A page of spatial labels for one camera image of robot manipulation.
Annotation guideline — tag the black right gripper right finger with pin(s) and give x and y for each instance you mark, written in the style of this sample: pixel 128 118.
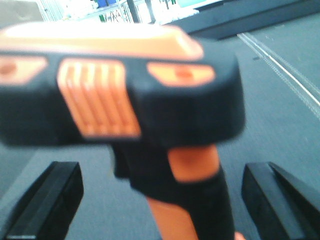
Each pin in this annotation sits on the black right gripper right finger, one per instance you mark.
pixel 281 205

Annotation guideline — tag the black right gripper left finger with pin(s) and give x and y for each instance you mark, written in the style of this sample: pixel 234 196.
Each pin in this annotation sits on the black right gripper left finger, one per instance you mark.
pixel 45 208

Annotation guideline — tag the orange black barcode scanner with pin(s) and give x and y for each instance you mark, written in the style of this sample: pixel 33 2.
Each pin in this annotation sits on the orange black barcode scanner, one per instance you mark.
pixel 159 97

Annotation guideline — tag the black conveyor side rail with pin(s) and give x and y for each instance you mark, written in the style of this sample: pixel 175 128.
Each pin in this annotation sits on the black conveyor side rail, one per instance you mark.
pixel 237 16

